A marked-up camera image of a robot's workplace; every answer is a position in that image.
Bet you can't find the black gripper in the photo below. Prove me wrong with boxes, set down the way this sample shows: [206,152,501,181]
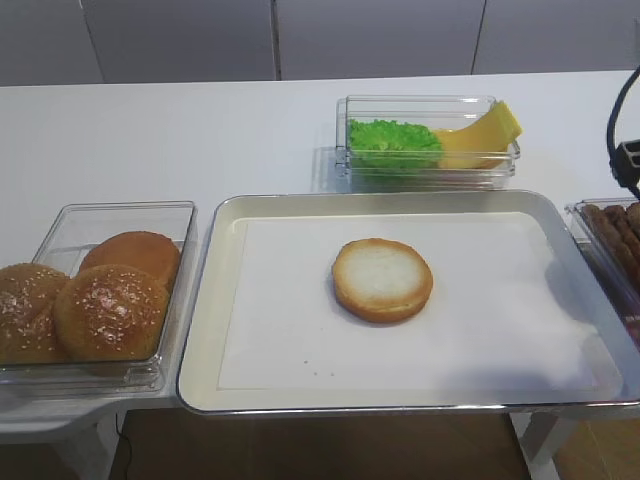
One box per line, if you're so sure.
[609,140,640,196]

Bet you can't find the clear lettuce cheese container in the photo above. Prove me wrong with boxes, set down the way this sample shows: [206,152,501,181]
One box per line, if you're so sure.
[335,95,520,192]

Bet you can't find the green lettuce leaf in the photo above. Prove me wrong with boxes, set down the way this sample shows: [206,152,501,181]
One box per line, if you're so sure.
[348,119,443,169]

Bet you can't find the brown patty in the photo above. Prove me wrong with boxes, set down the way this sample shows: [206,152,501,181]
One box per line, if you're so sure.
[604,205,640,261]
[626,202,640,234]
[582,204,639,291]

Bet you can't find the brown patty far left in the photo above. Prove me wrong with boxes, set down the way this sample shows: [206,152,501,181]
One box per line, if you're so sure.
[582,204,639,291]

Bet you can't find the clear patty tomato container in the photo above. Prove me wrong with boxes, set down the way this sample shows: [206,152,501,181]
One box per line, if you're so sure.
[565,198,639,343]

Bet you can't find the yellow cheese slices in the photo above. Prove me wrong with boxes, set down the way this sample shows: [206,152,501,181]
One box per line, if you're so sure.
[435,101,522,170]

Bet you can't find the white parchment paper sheet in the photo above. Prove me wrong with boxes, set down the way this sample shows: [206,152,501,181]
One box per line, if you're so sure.
[220,213,599,391]

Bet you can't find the bottom bun half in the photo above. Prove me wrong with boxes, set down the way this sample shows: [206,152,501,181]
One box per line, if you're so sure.
[331,238,434,324]

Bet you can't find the plain bun in container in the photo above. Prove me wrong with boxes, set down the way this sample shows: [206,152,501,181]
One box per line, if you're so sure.
[79,231,181,292]

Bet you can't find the white metal baking tray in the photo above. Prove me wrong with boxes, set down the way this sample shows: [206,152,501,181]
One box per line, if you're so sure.
[177,190,639,414]

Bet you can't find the right sesame top bun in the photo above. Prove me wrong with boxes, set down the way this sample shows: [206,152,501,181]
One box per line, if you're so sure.
[52,264,169,362]

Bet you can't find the sesame bun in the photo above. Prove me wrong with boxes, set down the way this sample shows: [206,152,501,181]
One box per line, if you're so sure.
[1,263,69,365]
[52,264,169,362]

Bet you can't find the clear plastic bun container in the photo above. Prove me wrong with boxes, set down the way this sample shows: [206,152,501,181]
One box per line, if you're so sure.
[1,201,197,397]

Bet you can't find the left sesame top bun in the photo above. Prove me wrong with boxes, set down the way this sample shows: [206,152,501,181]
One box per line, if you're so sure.
[1,263,69,365]

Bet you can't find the black cable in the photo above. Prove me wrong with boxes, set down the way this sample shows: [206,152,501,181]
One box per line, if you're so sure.
[605,69,640,156]

